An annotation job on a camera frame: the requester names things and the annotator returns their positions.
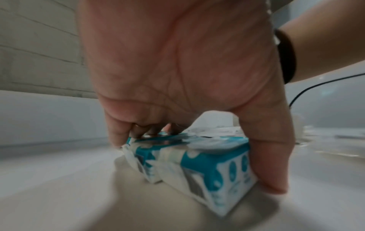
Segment person's left hand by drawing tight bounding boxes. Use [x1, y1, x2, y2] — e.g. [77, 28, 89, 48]
[76, 0, 296, 195]

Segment teal wet wipe packets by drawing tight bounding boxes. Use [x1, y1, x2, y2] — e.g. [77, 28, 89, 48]
[121, 132, 259, 217]

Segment person's right forearm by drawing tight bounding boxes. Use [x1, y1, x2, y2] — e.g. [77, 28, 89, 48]
[278, 9, 365, 84]

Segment white table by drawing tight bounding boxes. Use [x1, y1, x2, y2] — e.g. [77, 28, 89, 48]
[0, 89, 365, 231]

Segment black cable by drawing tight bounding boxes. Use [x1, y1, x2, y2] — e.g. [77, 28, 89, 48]
[289, 73, 365, 108]

